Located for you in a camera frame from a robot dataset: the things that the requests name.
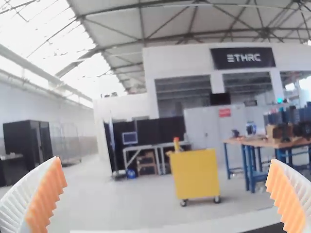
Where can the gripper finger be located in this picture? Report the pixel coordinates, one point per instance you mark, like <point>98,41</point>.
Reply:
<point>294,199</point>
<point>29,201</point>

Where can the tall black cabinet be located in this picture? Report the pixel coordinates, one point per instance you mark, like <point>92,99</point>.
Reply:
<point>26,140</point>

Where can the blue workbench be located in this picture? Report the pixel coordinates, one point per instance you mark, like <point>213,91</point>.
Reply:
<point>255,150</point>

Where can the yellow wheeled cart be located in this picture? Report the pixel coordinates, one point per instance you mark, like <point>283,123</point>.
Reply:
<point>194,174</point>

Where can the small red sign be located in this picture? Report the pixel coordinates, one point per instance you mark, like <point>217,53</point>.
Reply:
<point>224,112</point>

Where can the small computer monitor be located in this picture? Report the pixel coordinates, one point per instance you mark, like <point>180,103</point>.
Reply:
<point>130,138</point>

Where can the grey metal table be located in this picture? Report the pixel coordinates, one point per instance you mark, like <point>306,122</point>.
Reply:
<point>145,155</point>

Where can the black wall screen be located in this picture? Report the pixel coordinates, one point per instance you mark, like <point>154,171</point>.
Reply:
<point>219,99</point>

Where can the black wall sign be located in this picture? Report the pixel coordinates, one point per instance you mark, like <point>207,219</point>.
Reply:
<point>243,58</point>

